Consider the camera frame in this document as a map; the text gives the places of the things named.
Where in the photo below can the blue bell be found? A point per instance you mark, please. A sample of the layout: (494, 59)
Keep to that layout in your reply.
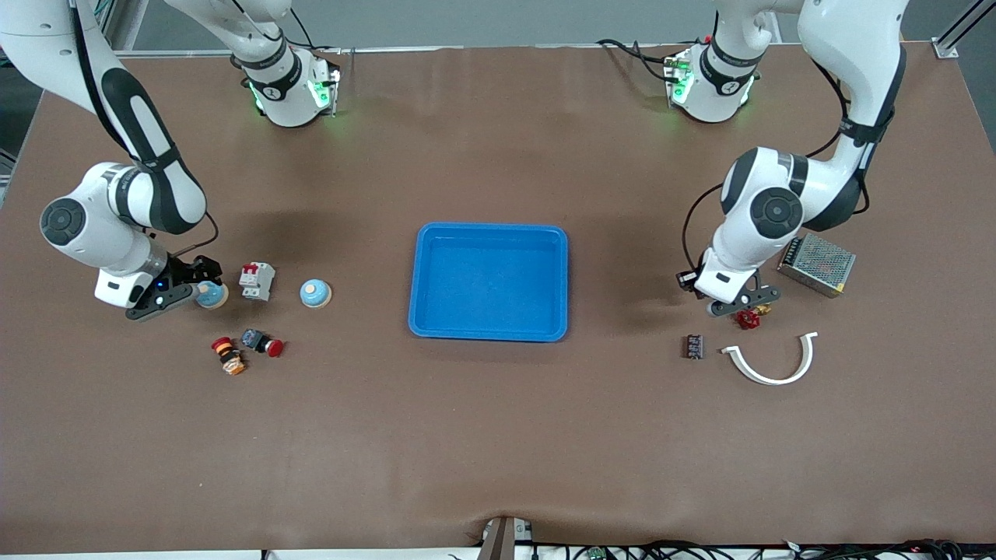
(316, 294)
(214, 297)

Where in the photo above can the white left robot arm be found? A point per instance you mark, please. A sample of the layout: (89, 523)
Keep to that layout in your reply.
(778, 210)

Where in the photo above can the blue plastic tray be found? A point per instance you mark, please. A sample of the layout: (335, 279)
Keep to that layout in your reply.
(490, 284)

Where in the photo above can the white red circuit breaker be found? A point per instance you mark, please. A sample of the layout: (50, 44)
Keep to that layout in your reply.
(257, 281)

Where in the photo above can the red black emergency stop button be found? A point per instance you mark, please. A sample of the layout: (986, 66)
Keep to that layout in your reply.
(261, 341)

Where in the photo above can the white curved plastic clamp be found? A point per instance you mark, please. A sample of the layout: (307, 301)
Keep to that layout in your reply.
(766, 380)

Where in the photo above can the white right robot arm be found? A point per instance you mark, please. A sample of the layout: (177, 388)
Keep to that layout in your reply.
(85, 225)

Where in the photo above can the aluminium frame post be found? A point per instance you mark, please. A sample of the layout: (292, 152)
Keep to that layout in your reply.
(945, 48)

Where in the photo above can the metal table edge bracket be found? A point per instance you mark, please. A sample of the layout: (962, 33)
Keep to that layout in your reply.
(502, 540)

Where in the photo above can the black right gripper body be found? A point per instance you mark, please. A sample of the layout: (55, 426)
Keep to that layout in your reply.
(184, 271)

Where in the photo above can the orange red push button switch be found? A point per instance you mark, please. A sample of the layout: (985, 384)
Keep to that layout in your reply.
(229, 358)

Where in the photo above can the brown table mat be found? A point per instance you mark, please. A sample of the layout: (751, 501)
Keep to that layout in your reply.
(498, 435)

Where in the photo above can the metal mesh power supply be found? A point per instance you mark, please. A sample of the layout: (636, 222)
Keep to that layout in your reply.
(821, 264)

